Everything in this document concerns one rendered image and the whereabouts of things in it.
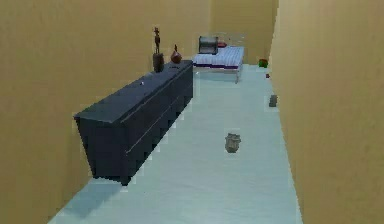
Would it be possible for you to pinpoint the grey crumpled cloth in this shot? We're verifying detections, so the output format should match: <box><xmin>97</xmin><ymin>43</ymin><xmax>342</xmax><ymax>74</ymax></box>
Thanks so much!
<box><xmin>224</xmin><ymin>132</ymin><xmax>242</xmax><ymax>154</ymax></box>

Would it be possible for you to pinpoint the red-brown round vase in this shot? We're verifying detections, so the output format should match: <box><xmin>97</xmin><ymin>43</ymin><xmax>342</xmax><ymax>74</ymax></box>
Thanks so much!
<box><xmin>170</xmin><ymin>44</ymin><xmax>183</xmax><ymax>65</ymax></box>

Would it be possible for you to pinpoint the dark blue chest of drawers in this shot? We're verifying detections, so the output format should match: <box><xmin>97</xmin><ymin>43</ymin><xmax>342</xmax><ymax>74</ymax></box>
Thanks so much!
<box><xmin>73</xmin><ymin>59</ymin><xmax>195</xmax><ymax>187</ymax></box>

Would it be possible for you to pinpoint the dark brown figure statue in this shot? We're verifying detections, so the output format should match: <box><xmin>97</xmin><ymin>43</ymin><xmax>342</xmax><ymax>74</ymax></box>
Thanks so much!
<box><xmin>152</xmin><ymin>27</ymin><xmax>165</xmax><ymax>74</ymax></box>

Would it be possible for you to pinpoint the grey pillow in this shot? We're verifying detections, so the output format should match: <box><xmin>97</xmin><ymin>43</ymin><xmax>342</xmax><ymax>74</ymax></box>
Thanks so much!
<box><xmin>198</xmin><ymin>35</ymin><xmax>220</xmax><ymax>56</ymax></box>

